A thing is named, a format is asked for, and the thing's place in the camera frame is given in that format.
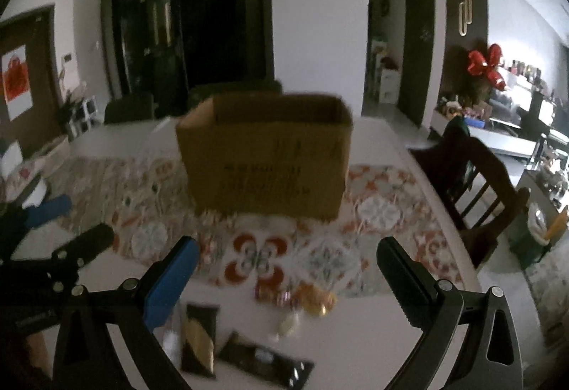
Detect dark upholstered chair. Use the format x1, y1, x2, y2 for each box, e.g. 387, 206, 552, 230
103, 92, 155, 125

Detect long black snack packet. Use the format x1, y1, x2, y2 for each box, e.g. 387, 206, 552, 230
217, 330, 315, 386

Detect small white wrapper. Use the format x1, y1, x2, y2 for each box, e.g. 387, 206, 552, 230
270, 312, 301, 342

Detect red foil balloons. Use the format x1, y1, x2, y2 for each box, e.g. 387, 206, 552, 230
467, 44, 507, 92

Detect floral tissue box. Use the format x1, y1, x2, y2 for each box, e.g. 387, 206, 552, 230
0, 141, 45, 194

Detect dark glass sliding door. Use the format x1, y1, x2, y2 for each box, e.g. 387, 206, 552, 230
101, 0, 274, 115

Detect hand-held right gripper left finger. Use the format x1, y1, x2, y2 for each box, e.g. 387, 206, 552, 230
53, 236, 201, 390

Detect red and white door poster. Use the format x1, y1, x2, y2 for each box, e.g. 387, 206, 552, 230
1, 45, 31, 120

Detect gold orange snack packet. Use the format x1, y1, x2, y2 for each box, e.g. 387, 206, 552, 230
293, 283, 339, 317

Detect green stool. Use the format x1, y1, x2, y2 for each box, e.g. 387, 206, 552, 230
509, 203, 552, 268

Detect black yellow chip packet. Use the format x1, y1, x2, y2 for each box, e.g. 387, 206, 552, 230
181, 303, 220, 374

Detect dark interior door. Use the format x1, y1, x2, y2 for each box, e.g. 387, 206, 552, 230
397, 0, 435, 127

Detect white carton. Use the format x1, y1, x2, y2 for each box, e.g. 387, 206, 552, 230
378, 69, 401, 104

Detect dark wooden chair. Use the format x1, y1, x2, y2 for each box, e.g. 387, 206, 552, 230
406, 118, 532, 270

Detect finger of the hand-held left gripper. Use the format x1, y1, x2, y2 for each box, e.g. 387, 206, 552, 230
0, 193, 73, 259
44, 223, 115, 285

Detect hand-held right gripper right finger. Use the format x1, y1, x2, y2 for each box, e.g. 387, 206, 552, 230
376, 236, 525, 390

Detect brown cardboard box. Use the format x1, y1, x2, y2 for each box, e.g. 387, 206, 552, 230
175, 93, 354, 222

